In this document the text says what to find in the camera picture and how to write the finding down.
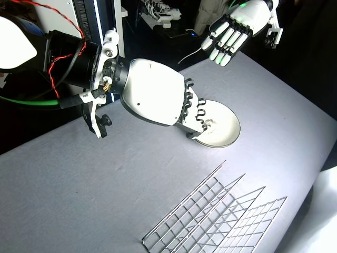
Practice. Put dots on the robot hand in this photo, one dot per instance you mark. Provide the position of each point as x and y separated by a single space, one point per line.
250 15
152 89

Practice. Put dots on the white plate with black rim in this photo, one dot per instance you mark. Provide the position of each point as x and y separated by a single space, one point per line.
226 124

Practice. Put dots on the person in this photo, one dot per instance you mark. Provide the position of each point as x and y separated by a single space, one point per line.
208 15

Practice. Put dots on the black box with blue light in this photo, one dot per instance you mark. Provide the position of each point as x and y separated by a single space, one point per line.
184 34

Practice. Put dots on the spare white robot hand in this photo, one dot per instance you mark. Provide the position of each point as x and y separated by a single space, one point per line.
163 14

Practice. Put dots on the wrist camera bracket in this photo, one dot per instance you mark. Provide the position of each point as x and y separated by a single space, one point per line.
275 35
94 121

